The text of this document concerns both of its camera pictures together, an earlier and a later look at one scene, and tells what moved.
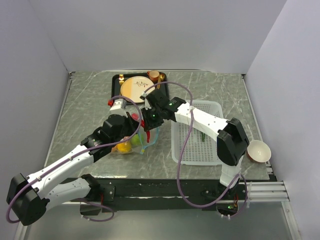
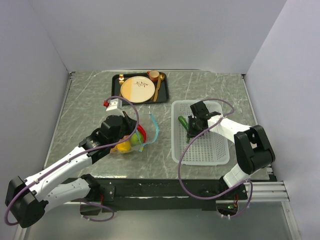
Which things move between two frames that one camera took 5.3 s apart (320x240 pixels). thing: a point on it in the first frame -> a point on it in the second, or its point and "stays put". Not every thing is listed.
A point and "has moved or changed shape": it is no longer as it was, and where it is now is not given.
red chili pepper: x=142 y=123 has moved or changed shape
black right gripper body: x=153 y=118 -> x=193 y=128
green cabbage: x=137 y=139 stays put
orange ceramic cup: x=154 y=75 stays put
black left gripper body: x=127 y=128 stays put
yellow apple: x=125 y=147 stays put
